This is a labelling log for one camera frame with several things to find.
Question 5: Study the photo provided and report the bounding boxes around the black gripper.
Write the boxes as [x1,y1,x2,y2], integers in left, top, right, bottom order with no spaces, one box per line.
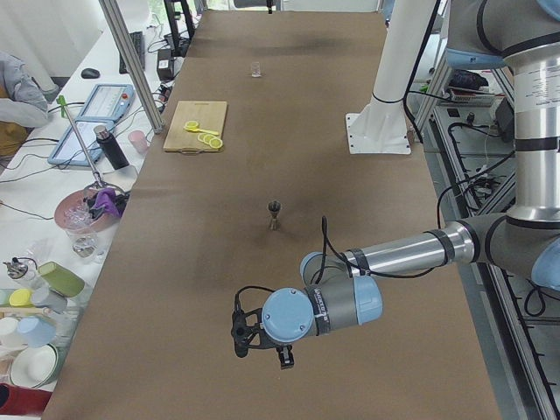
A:
[260,336,294,370]

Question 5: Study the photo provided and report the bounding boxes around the metal jigger measuring cup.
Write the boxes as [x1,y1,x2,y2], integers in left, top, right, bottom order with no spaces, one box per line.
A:
[268,200,282,231]

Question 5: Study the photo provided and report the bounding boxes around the clear glass cup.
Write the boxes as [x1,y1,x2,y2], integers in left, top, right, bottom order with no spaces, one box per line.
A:
[250,61,262,78]

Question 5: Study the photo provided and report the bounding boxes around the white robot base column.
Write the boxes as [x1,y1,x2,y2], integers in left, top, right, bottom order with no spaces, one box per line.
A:
[346,0,439,155]

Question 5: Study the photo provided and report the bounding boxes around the green cup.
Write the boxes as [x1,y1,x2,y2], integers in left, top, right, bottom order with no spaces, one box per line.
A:
[38,262,85,298]

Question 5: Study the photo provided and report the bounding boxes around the light blue cup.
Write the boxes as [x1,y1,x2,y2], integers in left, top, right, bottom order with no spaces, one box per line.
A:
[17,316,56,347]

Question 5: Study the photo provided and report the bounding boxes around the pink cup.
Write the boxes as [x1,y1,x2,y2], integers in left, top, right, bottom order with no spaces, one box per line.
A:
[128,130,149,154]

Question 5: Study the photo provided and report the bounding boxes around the yellow cup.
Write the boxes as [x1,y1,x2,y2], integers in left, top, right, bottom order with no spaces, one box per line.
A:
[9,288,33,308]

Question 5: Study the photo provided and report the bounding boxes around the purple cloth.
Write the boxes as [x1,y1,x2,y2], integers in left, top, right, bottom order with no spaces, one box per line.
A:
[93,188,122,217]

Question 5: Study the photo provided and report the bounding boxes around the wooden cutting board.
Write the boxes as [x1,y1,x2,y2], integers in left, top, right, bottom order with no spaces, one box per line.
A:
[163,101,228,154]

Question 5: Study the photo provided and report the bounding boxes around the yellow lemon slice on stick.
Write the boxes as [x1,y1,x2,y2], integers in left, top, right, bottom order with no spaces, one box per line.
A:
[184,120,219,136]

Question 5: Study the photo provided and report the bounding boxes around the white green-rimmed bowl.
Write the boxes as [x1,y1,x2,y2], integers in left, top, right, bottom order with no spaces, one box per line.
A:
[9,345,59,389]

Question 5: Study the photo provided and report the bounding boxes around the pink bowl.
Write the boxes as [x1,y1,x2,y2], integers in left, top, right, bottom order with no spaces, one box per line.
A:
[54,189,120,232]

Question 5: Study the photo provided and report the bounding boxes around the black water bottle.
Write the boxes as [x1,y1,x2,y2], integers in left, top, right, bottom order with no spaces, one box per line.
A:
[94,125,130,170]

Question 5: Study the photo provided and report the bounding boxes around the blue teach pendant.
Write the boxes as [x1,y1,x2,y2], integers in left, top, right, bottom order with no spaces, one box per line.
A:
[76,84,135,123]
[47,121,115,167]

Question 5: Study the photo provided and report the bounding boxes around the black computer mouse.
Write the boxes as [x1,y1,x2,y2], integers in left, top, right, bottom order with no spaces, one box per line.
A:
[80,67,101,80]

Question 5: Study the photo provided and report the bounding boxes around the black keyboard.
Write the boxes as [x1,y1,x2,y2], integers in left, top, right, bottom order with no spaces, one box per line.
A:
[118,31,146,74]

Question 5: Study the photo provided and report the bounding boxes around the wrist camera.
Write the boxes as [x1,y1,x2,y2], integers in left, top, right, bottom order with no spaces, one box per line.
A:
[231,305,263,358]

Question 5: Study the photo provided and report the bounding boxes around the aluminium frame post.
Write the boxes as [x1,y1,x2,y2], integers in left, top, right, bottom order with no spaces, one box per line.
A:
[99,0,164,134]

